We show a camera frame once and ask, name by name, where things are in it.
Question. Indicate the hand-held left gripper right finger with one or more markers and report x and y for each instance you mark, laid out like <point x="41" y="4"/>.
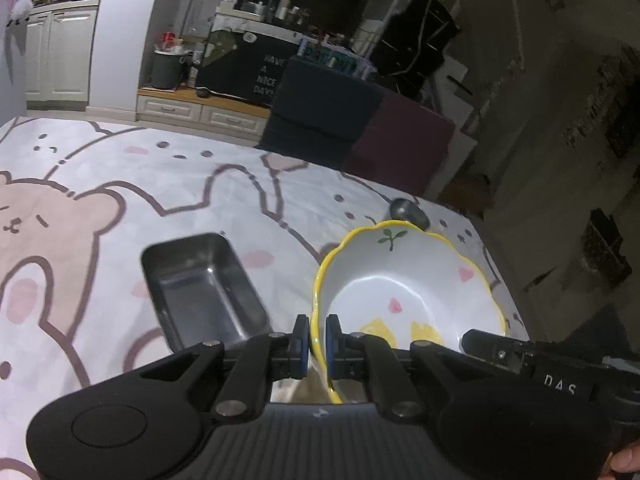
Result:
<point x="332" y="355"/>

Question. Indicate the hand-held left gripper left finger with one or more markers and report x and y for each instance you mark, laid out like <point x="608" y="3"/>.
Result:
<point x="300" y="355"/>

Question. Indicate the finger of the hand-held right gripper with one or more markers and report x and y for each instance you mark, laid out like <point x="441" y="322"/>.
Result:
<point x="492" y="347"/>

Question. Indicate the yellow-rimmed scalloped white bowl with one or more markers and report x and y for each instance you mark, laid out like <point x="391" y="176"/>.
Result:
<point x="400" y="270"/>

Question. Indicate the round steel bowl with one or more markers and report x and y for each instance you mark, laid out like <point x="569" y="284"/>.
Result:
<point x="407" y="210"/>

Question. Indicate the person's right hand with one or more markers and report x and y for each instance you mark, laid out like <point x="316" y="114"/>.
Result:
<point x="627" y="460"/>

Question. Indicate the large steel rectangular container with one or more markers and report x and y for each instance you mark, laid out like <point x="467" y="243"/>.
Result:
<point x="200" y="290"/>

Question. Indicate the cardboard box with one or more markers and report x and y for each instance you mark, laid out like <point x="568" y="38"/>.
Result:
<point x="467" y="192"/>

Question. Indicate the dark blue floor chair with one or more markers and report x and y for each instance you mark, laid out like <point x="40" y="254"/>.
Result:
<point x="320" y="105"/>

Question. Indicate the printed bear blanket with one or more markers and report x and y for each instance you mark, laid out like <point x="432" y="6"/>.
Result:
<point x="100" y="185"/>

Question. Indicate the small black object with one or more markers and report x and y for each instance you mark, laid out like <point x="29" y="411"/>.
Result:
<point x="204" y="92"/>

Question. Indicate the low white drawer cabinet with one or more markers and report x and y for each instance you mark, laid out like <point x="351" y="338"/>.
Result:
<point x="170" y="107"/>

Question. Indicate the black printed cloth banner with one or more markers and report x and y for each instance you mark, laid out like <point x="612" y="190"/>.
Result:
<point x="240" y="70"/>

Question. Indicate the black hanging garment white trim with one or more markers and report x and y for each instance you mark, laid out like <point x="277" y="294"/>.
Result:
<point x="415" y="45"/>

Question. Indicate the grey trash bin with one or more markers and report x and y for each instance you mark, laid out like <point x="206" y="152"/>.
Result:
<point x="167" y="70"/>

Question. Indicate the white kitchen cabinets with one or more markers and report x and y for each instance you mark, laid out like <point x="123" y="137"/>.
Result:
<point x="60" y="55"/>

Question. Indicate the white plush toy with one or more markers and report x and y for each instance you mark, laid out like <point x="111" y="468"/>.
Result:
<point x="20" y="10"/>

